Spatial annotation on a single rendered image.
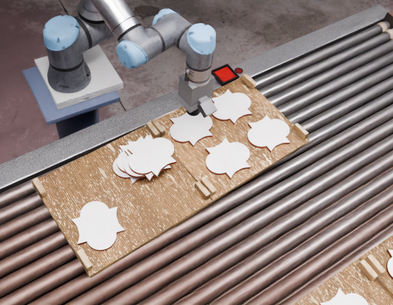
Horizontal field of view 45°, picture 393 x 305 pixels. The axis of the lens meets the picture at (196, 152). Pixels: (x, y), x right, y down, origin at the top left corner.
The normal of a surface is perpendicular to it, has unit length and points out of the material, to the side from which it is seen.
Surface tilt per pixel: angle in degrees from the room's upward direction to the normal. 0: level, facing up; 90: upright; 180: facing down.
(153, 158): 0
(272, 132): 0
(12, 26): 0
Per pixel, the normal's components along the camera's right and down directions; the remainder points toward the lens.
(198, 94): 0.62, 0.67
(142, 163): 0.08, -0.58
